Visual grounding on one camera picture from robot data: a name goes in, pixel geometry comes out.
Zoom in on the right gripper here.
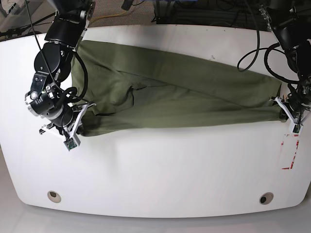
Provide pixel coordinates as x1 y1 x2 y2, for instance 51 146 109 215
25 83 96 141

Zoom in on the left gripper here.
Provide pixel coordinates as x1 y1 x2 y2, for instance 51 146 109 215
270 84 311 126

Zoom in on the green T-shirt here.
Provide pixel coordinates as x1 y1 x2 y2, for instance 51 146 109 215
78 41 281 136

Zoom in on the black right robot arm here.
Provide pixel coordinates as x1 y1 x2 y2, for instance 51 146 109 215
25 0 95 142

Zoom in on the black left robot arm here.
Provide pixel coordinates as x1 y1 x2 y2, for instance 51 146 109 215
259 0 311 129

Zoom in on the red tape marking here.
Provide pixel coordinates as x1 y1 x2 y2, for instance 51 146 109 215
279 134 300 170

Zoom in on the left table grommet hole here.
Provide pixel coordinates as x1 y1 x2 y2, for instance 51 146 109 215
47 191 61 203

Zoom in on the table grommet hole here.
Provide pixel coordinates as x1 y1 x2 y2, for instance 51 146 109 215
47 191 61 203
259 192 274 205

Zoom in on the right table grommet hole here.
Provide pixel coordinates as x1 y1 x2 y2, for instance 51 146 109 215
259 192 274 205

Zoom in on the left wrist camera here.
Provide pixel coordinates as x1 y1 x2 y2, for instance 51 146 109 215
289 122 303 135

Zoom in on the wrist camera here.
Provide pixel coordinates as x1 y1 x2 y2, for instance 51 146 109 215
289 122 303 135
64 137 81 151

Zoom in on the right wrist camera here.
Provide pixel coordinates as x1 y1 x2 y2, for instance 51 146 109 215
64 137 81 151

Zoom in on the yellow cable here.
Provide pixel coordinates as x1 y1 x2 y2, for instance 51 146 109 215
92 9 133 24

